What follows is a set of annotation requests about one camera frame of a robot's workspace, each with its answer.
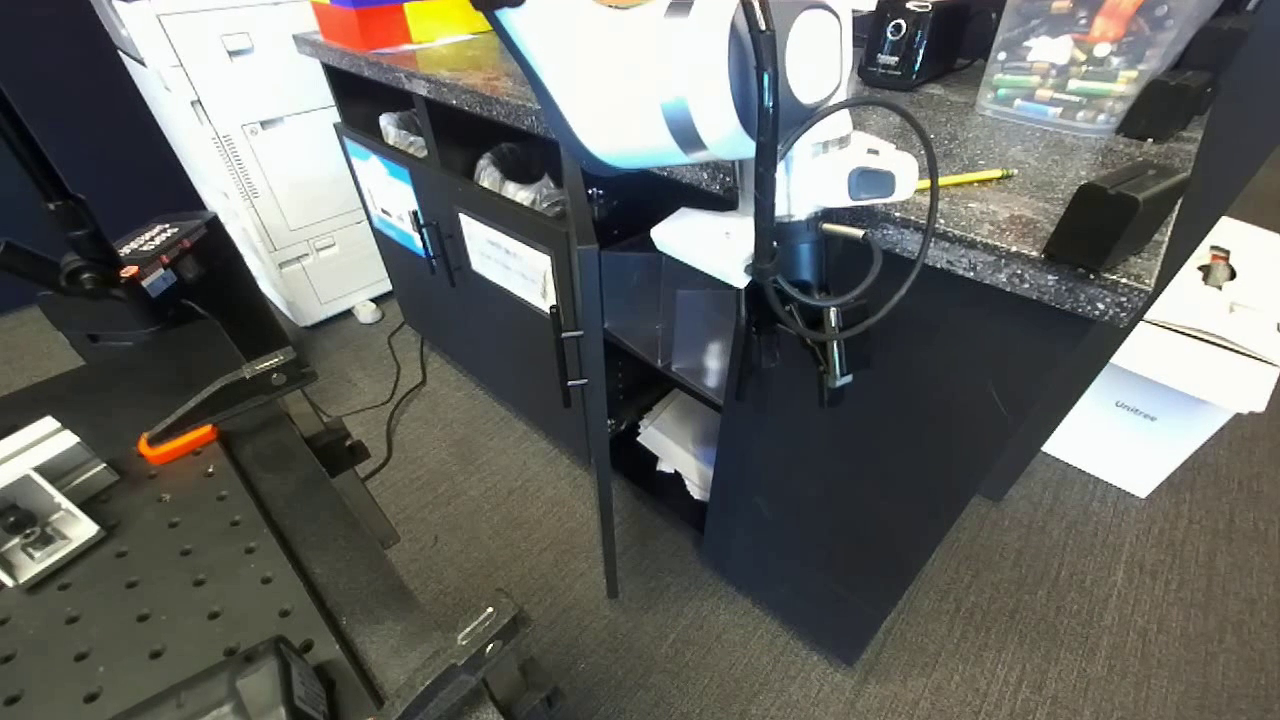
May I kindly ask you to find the dark counter cabinet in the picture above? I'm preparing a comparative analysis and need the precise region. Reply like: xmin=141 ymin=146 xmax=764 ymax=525
xmin=296 ymin=36 xmax=1166 ymax=673

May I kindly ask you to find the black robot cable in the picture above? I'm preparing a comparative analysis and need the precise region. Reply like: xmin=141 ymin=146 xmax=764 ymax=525
xmin=735 ymin=0 xmax=946 ymax=347

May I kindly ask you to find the dark box device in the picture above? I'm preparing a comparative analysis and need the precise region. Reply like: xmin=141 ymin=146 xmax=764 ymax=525
xmin=856 ymin=0 xmax=956 ymax=94

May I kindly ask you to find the small black box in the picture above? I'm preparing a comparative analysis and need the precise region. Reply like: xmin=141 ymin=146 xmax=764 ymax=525
xmin=1117 ymin=69 xmax=1221 ymax=146

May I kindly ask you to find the white filing cabinet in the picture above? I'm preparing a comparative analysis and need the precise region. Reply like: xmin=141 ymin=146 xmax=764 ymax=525
xmin=94 ymin=0 xmax=393 ymax=333

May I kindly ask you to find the yellow box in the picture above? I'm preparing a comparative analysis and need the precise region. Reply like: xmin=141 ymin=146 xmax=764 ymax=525
xmin=398 ymin=0 xmax=496 ymax=45

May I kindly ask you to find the black camera stand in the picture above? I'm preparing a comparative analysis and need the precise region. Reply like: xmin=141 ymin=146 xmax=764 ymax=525
xmin=0 ymin=93 xmax=292 ymax=353

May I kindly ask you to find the clear plastic bin bag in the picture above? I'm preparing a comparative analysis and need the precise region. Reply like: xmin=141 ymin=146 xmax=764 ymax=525
xmin=377 ymin=109 xmax=432 ymax=158
xmin=473 ymin=136 xmax=572 ymax=215

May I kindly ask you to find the white penguin print sheet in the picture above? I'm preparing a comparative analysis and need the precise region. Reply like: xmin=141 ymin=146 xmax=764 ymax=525
xmin=1147 ymin=211 xmax=1280 ymax=363

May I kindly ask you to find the white paper sheet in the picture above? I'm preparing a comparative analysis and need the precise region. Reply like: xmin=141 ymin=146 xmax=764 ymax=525
xmin=650 ymin=205 xmax=768 ymax=291
xmin=1040 ymin=358 xmax=1235 ymax=505

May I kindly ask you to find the orange tipped clamp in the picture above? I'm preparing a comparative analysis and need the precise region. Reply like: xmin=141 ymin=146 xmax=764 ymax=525
xmin=134 ymin=353 xmax=315 ymax=471

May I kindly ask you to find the black floor cable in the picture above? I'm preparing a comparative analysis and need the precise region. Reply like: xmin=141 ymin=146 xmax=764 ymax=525
xmin=331 ymin=310 xmax=432 ymax=483

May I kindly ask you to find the red box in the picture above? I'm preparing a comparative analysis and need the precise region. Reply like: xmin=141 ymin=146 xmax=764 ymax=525
xmin=308 ymin=0 xmax=411 ymax=52

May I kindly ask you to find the open dark cabinet door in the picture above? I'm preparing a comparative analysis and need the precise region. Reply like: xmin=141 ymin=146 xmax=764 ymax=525
xmin=564 ymin=145 xmax=624 ymax=602

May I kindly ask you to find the white crumpled bag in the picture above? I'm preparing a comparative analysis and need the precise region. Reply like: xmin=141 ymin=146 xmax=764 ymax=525
xmin=635 ymin=388 xmax=723 ymax=505

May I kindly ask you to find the large black box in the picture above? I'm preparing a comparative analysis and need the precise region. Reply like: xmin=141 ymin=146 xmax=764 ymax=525
xmin=1040 ymin=154 xmax=1195 ymax=270

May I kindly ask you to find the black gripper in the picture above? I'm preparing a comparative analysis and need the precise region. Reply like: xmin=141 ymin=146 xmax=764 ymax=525
xmin=768 ymin=215 xmax=859 ymax=411

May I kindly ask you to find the black steel beam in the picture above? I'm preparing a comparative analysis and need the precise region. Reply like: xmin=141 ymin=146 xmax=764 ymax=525
xmin=216 ymin=390 xmax=535 ymax=713

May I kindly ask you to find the aluminium extrusion block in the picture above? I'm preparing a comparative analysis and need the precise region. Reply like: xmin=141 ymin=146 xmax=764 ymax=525
xmin=0 ymin=411 xmax=126 ymax=593

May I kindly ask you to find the white cardboard box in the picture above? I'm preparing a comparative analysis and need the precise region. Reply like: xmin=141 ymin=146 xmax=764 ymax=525
xmin=1114 ymin=316 xmax=1280 ymax=417

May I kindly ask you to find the black perforated table plate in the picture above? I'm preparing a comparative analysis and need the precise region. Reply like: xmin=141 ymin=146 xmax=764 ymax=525
xmin=0 ymin=395 xmax=535 ymax=720

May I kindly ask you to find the clear plastic container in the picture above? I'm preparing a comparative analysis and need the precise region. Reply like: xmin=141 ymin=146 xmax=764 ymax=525
xmin=976 ymin=0 xmax=1224 ymax=136

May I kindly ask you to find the black long door handle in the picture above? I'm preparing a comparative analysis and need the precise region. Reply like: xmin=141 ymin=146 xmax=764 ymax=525
xmin=553 ymin=302 xmax=591 ymax=411

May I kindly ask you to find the yellow pencil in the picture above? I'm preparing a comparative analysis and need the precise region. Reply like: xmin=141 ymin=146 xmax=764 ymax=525
xmin=917 ymin=163 xmax=1020 ymax=196

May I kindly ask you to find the black bin panel handle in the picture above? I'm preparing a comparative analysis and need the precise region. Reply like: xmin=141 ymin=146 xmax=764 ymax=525
xmin=411 ymin=208 xmax=460 ymax=291

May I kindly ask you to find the blue white paper label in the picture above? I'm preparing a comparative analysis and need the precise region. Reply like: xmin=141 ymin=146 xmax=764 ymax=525
xmin=341 ymin=136 xmax=432 ymax=263

